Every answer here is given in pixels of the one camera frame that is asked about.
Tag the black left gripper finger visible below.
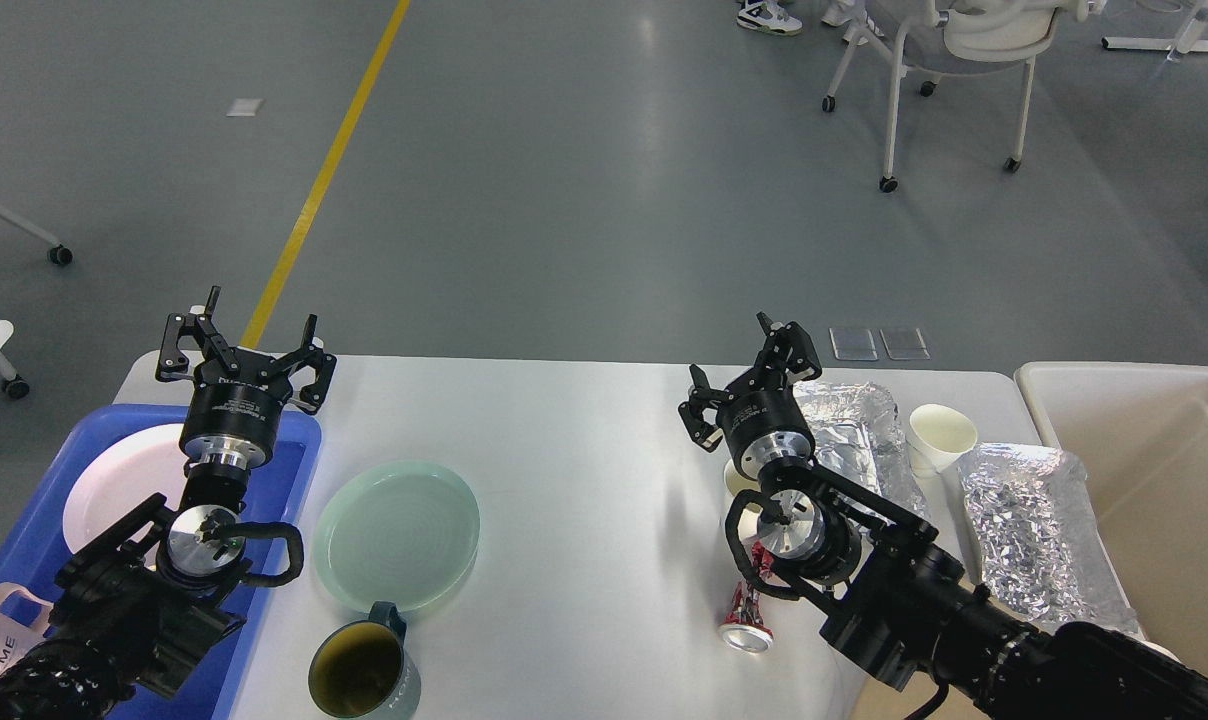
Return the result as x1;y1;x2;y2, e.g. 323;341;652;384
274;314;336;416
156;286;231;383

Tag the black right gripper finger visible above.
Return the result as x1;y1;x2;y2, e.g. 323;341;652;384
749;313;823;389
678;364;733;454

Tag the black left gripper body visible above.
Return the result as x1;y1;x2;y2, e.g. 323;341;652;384
182;348;300;470

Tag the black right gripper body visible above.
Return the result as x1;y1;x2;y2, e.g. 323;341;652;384
715;378;815;480

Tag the light green plate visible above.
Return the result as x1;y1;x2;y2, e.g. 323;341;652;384
313;461;481;612

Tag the teal mug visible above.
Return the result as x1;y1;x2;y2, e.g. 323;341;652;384
307;600;422;719

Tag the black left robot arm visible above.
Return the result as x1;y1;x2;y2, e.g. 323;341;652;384
0;286;336;719

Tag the white paper cup under arm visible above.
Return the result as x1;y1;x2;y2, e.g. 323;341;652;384
724;460;761;550

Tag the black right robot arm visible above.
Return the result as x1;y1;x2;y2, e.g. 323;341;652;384
678;313;1208;719

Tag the floor socket cover left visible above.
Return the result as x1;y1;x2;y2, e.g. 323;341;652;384
829;327;879;362

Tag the floor socket cover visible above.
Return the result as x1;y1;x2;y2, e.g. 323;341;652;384
879;327;933;361
829;327;879;362

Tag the pink plate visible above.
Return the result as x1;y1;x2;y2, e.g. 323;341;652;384
63;423;188;553

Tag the floor socket cover right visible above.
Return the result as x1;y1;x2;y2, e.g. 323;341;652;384
879;327;933;361

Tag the white chair leg with caster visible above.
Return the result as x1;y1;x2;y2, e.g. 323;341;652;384
0;202;75;266

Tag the white paper cup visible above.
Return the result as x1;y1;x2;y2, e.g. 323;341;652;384
906;403;978;477

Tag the crushed red soda can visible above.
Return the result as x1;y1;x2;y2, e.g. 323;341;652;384
718;580;774;654

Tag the crumpled aluminium foil tray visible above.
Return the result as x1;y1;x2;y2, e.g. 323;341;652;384
956;443;1142;637

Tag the white sneaker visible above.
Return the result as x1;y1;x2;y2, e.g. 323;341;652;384
736;1;805;37

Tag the white office chair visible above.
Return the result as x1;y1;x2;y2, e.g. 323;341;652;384
821;1;1104;193

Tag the beige plastic bin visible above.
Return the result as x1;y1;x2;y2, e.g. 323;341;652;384
1015;362;1208;677

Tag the white frame base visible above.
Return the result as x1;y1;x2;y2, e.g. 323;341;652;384
1100;1;1208;60

